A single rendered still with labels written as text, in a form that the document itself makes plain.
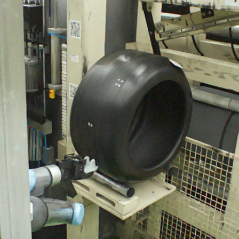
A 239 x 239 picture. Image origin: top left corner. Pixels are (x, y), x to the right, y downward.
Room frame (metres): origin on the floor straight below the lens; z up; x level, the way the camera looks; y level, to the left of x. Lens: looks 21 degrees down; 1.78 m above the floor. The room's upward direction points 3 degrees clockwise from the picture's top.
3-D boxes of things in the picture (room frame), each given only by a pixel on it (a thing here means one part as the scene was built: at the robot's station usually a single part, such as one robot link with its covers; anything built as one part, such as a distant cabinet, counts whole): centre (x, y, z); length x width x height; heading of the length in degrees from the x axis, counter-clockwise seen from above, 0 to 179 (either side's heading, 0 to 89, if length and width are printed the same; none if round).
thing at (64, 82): (1.88, 0.25, 1.19); 0.05 x 0.04 x 0.48; 137
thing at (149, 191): (1.68, -0.04, 0.80); 0.37 x 0.36 x 0.02; 137
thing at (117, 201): (1.58, 0.06, 0.84); 0.36 x 0.09 x 0.06; 47
